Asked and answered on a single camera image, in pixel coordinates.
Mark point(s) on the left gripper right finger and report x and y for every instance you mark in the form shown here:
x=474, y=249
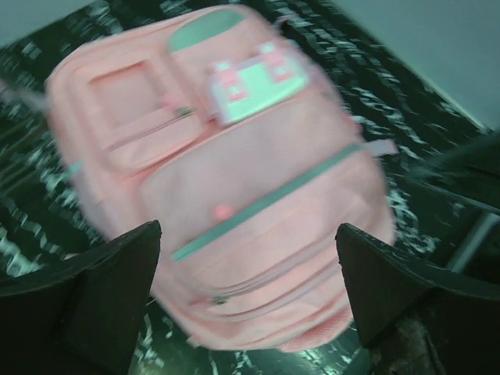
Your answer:
x=414, y=317

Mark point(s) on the pink student backpack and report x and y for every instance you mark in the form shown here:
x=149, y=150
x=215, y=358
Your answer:
x=223, y=130

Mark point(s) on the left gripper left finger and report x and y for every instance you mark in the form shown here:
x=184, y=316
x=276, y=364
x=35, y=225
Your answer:
x=83, y=315

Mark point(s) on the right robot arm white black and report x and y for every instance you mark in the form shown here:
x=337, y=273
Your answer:
x=468, y=174

